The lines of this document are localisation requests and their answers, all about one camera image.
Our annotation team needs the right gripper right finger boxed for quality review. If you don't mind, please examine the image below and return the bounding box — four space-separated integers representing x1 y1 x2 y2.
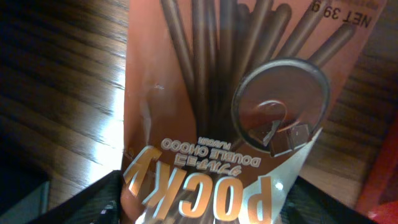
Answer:
280 177 375 224

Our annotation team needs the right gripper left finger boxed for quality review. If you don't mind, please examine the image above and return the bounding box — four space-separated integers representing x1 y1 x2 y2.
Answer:
29 170 122 224

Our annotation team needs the black gift box with lid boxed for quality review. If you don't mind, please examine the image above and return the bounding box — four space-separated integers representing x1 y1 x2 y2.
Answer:
1 167 49 224

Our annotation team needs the red Hello Panda box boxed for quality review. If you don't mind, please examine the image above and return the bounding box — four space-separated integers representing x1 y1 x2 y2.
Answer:
354 118 397 223

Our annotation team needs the brown Pocky box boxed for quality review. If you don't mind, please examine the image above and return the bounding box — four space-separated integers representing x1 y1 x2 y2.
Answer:
121 0 386 223

